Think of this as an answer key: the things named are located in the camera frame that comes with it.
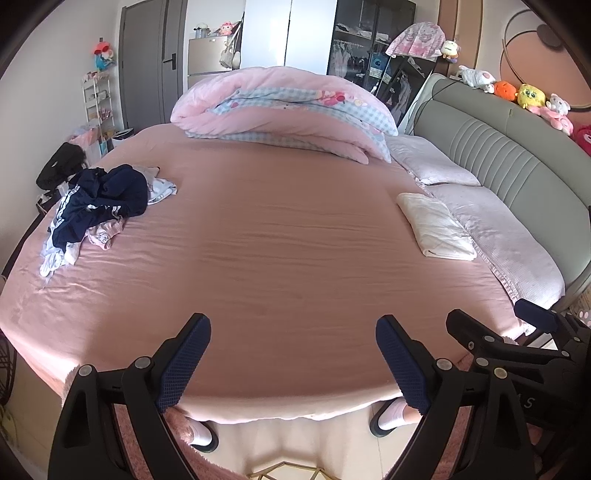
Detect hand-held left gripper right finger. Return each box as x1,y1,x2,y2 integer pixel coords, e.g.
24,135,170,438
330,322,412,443
375,315,539,480

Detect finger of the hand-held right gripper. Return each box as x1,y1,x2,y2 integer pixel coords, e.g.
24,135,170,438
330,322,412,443
445,309,520,358
514,298,580,335

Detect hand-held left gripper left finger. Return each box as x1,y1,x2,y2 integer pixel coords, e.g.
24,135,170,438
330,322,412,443
48,313,212,480

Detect dark navy striped pants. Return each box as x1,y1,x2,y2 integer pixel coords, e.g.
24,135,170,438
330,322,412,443
50,168,123,250

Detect person's right foot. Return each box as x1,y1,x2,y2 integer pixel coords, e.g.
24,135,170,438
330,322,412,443
368,398,423,438

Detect person's foot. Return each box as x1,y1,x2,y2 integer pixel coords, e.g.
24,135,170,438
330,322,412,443
185,413,220,453
368,398,423,438

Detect person's left foot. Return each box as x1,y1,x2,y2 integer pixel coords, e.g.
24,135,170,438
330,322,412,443
185,413,220,453

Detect pale pink pillow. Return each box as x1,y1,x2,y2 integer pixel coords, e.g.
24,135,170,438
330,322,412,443
385,134,482,186
427,184,566,310

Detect folded white towel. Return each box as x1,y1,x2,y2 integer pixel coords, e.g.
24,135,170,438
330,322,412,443
396,192,477,262

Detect bed with pink sheet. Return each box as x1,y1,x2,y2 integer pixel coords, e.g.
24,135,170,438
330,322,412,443
0,122,566,425

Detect white crumpled garment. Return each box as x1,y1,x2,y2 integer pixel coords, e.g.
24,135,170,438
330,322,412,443
39,231,81,278

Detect grey padded headboard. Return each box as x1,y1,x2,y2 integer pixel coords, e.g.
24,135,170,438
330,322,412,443
397,73,591,315

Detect pink and white cat plush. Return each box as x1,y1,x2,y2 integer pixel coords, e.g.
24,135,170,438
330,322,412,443
531,93,574,136

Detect yellow plush toy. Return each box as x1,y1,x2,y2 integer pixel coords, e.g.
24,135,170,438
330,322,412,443
516,83,548,110

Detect white panel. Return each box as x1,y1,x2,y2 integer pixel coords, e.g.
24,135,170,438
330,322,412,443
399,76,437,134

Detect black bag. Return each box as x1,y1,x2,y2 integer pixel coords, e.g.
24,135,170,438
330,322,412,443
36,142,88,191

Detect white dog plush toy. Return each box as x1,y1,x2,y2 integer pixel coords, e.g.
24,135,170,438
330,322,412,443
457,65,497,93

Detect white storage rack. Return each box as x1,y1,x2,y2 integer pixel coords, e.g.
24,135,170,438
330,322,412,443
81,71,116,139

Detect pink folded duvet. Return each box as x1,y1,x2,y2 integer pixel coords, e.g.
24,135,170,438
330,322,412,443
170,66,399,164

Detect pink garment on wardrobe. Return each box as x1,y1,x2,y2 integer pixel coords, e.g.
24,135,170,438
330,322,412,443
385,22,446,58

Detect beige cabinet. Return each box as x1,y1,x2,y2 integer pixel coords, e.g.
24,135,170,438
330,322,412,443
187,36,241,90

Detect grey door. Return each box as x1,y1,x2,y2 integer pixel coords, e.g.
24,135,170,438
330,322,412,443
119,0,189,132

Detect black glass cabinet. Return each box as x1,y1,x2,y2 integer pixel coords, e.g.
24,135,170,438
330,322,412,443
327,0,437,121

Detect white hanging bag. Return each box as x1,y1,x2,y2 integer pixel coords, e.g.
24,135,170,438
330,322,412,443
219,37,242,70

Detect red and blue plush toy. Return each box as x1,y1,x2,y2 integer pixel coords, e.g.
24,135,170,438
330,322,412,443
92,39,116,72

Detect white wardrobe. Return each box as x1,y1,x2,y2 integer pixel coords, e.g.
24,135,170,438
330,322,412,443
240,0,340,75

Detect gold metal frame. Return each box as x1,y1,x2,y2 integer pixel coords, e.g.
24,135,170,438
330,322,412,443
249,459,333,480

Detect dark round wall lamp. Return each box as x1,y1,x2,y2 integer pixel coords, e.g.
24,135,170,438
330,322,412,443
536,25,564,49

